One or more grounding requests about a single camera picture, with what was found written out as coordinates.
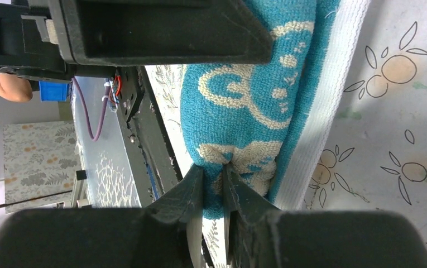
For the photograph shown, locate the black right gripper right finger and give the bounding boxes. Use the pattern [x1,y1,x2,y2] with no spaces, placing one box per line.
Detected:
[222,165,427,267]

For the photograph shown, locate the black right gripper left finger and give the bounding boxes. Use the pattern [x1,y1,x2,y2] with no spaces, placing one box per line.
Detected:
[0,165,204,267]

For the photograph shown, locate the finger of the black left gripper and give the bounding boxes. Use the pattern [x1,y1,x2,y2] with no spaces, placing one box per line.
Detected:
[49,1,272,66]

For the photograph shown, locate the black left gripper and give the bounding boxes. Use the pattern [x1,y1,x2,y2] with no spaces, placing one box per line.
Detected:
[0,3,74,82]

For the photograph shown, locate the teal bunny pattern towel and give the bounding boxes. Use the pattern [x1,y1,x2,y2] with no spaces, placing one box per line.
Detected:
[180,1,370,219]

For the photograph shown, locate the person forearm in background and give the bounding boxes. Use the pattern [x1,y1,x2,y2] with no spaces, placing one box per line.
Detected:
[0,73,40,103]

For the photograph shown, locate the blue box in background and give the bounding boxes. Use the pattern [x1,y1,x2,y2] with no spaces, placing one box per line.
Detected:
[39,81,71,102]

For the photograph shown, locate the floral mat in background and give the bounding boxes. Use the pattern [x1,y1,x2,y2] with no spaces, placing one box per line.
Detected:
[3,121,81,214]

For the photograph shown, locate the floral pattern table mat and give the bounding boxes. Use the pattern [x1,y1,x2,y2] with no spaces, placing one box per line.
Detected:
[147,1,427,267]

